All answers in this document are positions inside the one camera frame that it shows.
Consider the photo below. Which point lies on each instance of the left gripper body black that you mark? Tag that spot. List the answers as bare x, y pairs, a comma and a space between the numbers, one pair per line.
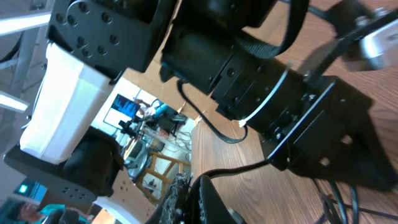
334, 140

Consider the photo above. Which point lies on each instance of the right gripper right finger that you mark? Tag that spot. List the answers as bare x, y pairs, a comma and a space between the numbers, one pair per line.
212, 210

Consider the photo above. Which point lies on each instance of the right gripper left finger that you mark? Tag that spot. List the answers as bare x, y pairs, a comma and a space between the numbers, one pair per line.
172, 207

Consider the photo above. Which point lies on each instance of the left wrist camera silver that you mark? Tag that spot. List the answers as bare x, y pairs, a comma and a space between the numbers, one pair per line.
375, 51

